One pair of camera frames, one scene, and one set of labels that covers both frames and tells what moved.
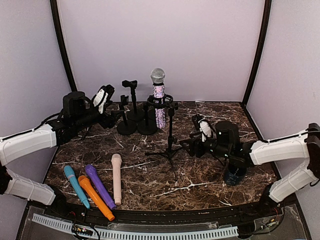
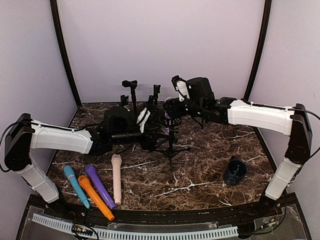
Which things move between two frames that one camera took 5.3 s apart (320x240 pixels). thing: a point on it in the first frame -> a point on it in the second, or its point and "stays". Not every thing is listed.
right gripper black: x=193 y=143 -> x=173 y=109
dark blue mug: x=234 y=174 stays
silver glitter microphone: x=158 y=76 -> x=168 y=121
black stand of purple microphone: x=148 y=125 -> x=151 y=105
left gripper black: x=109 y=121 -> x=151 y=144
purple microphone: x=91 y=171 stays
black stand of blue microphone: x=133 y=115 stays
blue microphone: x=70 y=171 stays
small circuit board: x=82 y=230 stays
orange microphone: x=85 y=181 stays
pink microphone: x=116 y=159 stays
